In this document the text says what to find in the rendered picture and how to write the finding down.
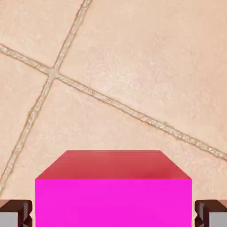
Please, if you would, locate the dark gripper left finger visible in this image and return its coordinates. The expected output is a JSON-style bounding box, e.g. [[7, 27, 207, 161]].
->
[[0, 199, 34, 227]]

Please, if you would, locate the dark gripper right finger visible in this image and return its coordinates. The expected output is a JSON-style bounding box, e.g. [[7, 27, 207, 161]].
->
[[194, 199, 227, 227]]

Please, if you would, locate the small magenta cube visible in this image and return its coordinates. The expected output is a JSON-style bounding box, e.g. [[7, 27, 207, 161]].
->
[[35, 150, 192, 227]]

